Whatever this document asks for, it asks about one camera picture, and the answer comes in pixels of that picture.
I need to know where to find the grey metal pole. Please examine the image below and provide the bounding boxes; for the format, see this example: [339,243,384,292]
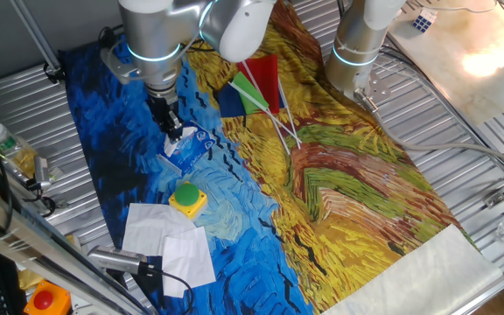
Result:
[9,0,63,74]

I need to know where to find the black camera cable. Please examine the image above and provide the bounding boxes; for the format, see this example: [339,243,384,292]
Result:
[144,264,195,315]

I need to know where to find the grey clamp bracket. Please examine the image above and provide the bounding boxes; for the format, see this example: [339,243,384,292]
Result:
[32,155,53,190]

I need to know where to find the blue tissue pack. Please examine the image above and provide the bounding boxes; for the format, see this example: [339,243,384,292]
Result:
[155,121,218,176]

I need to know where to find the aluminium frame bar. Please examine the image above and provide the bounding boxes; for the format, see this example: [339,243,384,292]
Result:
[0,172,148,315]

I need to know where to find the navy blue flag white stick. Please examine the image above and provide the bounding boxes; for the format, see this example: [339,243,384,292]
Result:
[217,80,302,150]

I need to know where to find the yellow oil bottle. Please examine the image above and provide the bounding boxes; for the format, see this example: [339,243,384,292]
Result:
[0,122,39,177]

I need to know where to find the red flag white stick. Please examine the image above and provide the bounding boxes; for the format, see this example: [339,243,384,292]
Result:
[236,54,291,155]

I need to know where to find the black cable bundle wrap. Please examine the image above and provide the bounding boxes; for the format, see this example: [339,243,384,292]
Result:
[97,25,122,50]

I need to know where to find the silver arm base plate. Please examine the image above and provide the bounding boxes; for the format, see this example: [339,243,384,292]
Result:
[356,69,393,105]

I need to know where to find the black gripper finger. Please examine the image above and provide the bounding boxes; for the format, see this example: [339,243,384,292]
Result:
[171,111,186,141]
[158,115,175,142]

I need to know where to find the silver depth camera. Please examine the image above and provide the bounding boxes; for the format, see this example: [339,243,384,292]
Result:
[87,245,149,276]

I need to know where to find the black arm base cables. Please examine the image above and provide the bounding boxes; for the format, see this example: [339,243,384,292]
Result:
[376,41,504,179]

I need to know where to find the orange box red stop button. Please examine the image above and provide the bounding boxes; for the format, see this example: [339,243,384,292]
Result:
[23,279,73,315]

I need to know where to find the black pole strap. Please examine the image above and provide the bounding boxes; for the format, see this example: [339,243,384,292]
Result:
[44,63,66,85]

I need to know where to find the yellow box green push button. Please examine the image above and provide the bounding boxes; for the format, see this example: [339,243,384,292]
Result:
[167,181,208,220]

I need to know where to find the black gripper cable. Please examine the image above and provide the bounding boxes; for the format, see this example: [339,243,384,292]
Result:
[180,38,209,54]

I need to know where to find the rubik's cube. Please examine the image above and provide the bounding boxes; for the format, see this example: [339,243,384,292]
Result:
[411,7,438,34]

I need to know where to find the grey corrugated hose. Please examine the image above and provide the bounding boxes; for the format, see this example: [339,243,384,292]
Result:
[353,88,504,175]

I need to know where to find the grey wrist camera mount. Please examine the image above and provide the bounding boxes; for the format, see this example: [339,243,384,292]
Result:
[100,46,143,85]

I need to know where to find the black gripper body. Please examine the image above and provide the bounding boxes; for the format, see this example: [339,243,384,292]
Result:
[145,91,183,127]

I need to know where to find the painted blue yellow tablecloth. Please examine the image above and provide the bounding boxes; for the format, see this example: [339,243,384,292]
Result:
[59,0,504,315]

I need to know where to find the green flag white stick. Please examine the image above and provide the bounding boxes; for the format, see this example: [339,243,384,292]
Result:
[228,71,302,144]

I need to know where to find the beige marble side table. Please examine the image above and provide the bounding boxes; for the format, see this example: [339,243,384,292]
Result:
[385,0,504,128]

